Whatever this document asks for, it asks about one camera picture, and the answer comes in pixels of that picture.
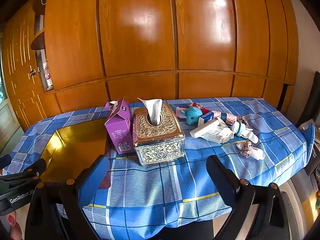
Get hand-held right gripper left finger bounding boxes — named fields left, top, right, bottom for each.
left=24, top=155, right=110, bottom=240

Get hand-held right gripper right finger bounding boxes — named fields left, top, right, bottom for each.
left=205, top=155, right=300, bottom=240

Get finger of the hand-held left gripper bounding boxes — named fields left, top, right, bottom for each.
left=0, top=158, right=48, bottom=182

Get gold metal tray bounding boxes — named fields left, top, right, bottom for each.
left=40, top=124, right=112, bottom=184

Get small white floral sock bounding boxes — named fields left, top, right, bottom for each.
left=237, top=141, right=253, bottom=158

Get white gloves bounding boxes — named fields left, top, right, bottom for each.
left=200, top=117, right=235, bottom=143

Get white sock with green stripes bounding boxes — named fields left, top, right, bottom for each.
left=231, top=121, right=259, bottom=144

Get white soft packet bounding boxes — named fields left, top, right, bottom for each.
left=190, top=119, right=220, bottom=138

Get pink towel with blue band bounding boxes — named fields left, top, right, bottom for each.
left=217, top=112, right=238, bottom=126

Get blue pocket tissue pack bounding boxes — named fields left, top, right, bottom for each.
left=201, top=112, right=215, bottom=123

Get red plush toy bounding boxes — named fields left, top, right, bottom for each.
left=190, top=102, right=213, bottom=115

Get blue plush elephant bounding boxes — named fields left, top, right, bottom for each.
left=171, top=104, right=204, bottom=125

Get person's left hand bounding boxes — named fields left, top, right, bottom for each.
left=6, top=210, right=23, bottom=240

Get blue plaid tablecloth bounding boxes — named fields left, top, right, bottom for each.
left=1, top=97, right=316, bottom=240

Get purple carton box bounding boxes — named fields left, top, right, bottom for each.
left=104, top=97, right=133, bottom=155

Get ornate gold tissue box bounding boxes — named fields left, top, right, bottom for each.
left=132, top=104, right=186, bottom=167

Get glass panel door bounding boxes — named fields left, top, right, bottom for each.
left=0, top=62, right=12, bottom=140

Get wooden door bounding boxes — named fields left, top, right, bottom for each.
left=1, top=2, right=62, bottom=132

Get pink white floral containers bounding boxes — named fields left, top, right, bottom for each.
left=42, top=60, right=53, bottom=90

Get dark chair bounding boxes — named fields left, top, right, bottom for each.
left=295, top=71, right=320, bottom=178

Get wooden wardrobe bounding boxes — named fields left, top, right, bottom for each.
left=30, top=0, right=300, bottom=114

